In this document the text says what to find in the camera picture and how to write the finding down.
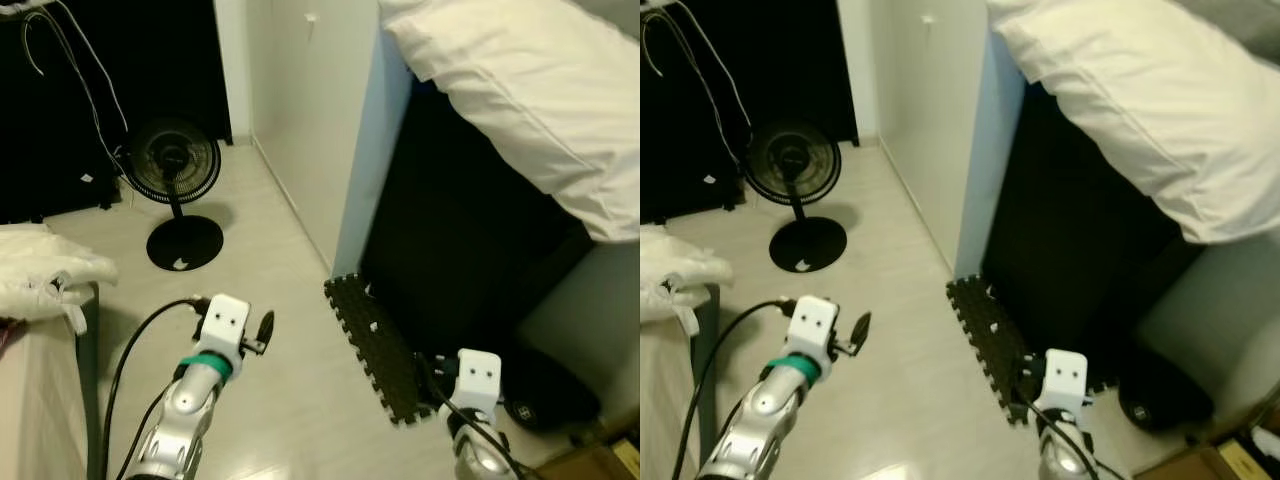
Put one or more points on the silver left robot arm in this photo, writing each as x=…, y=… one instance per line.
x=185, y=405
x=765, y=405

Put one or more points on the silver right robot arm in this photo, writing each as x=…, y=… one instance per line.
x=1062, y=462
x=478, y=462

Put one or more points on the black foam puzzle mat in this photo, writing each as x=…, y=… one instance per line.
x=375, y=340
x=990, y=335

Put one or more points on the round black appliance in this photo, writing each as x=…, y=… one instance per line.
x=1165, y=400
x=550, y=400

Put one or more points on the brown cardboard box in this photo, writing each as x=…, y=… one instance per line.
x=1200, y=468
x=590, y=465

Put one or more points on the black standing fan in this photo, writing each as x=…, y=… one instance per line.
x=795, y=160
x=172, y=160

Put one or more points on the white plastic bag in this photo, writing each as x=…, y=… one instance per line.
x=675, y=270
x=45, y=270

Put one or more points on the beige fabric bin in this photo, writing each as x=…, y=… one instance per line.
x=40, y=410
x=665, y=410

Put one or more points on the white wardrobe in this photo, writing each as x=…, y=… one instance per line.
x=930, y=100
x=310, y=100

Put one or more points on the black cabinet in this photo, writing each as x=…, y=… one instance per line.
x=60, y=130
x=690, y=130

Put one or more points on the white bedding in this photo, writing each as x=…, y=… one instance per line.
x=520, y=90
x=1140, y=90

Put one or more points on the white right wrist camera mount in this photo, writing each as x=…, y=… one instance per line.
x=1062, y=375
x=478, y=375

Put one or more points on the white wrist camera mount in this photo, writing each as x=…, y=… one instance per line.
x=1062, y=375
x=815, y=320
x=478, y=375
x=225, y=320

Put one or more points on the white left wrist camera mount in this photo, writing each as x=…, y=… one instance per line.
x=225, y=320
x=815, y=320

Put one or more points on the black bed frame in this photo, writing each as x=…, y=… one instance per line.
x=460, y=240
x=1080, y=240

